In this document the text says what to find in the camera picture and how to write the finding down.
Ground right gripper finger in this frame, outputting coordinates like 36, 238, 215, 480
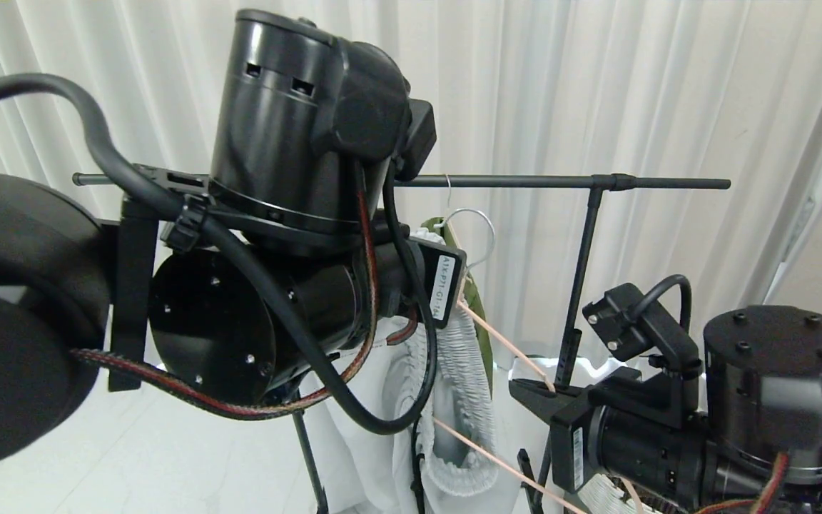
509, 378, 583, 423

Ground white curtain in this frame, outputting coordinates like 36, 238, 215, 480
0, 0, 822, 400

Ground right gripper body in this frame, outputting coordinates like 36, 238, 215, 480
550, 398, 724, 512

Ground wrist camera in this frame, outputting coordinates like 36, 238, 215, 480
582, 283, 704, 422
384, 99, 438, 183

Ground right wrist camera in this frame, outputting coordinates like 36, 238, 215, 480
582, 283, 704, 422

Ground pink clothes hanger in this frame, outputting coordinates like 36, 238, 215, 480
431, 207, 644, 514

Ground black clothes rack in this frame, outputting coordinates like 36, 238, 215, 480
72, 163, 731, 514

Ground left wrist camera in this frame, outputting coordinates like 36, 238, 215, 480
384, 99, 438, 183

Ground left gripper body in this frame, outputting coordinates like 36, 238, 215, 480
148, 236, 467, 408

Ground black cable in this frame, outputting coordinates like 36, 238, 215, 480
625, 274, 693, 333
0, 71, 442, 436

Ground white garment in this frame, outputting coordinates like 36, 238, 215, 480
297, 227, 661, 514

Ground green garment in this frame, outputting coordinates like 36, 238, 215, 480
422, 216, 495, 393

